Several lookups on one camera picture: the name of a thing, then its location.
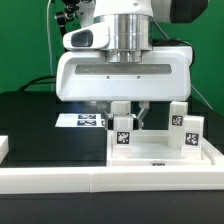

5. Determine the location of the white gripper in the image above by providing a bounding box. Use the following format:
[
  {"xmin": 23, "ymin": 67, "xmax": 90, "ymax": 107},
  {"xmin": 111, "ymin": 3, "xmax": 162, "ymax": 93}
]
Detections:
[{"xmin": 56, "ymin": 46, "xmax": 192, "ymax": 130}]

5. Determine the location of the white square table top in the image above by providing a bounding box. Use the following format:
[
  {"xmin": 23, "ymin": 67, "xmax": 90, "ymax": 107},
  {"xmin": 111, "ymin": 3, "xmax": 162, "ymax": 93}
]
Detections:
[{"xmin": 105, "ymin": 129, "xmax": 224, "ymax": 168}]

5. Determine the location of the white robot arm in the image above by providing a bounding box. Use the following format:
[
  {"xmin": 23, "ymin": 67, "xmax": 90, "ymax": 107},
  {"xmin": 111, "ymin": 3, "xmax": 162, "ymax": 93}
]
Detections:
[{"xmin": 56, "ymin": 0, "xmax": 209, "ymax": 130}]

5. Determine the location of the white U-shaped obstacle fence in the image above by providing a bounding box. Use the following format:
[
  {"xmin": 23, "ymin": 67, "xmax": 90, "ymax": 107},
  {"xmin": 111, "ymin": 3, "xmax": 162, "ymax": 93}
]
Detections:
[{"xmin": 0, "ymin": 135, "xmax": 224, "ymax": 194}]

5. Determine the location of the white marker base plate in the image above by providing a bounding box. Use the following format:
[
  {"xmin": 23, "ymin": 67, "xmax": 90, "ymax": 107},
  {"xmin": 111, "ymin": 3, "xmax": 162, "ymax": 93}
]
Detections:
[{"xmin": 55, "ymin": 113, "xmax": 105, "ymax": 128}]

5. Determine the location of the black cable bundle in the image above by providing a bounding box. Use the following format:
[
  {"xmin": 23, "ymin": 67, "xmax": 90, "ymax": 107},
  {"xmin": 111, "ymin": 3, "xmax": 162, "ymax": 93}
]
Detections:
[{"xmin": 17, "ymin": 73, "xmax": 58, "ymax": 93}]

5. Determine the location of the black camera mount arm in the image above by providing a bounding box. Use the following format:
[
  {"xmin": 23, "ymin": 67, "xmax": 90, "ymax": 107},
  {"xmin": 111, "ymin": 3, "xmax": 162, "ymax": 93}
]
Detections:
[{"xmin": 55, "ymin": 0, "xmax": 80, "ymax": 36}]

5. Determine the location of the white cable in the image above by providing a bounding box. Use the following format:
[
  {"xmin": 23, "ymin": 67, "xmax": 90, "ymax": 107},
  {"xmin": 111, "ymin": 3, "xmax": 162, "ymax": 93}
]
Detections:
[{"xmin": 46, "ymin": 0, "xmax": 55, "ymax": 92}]

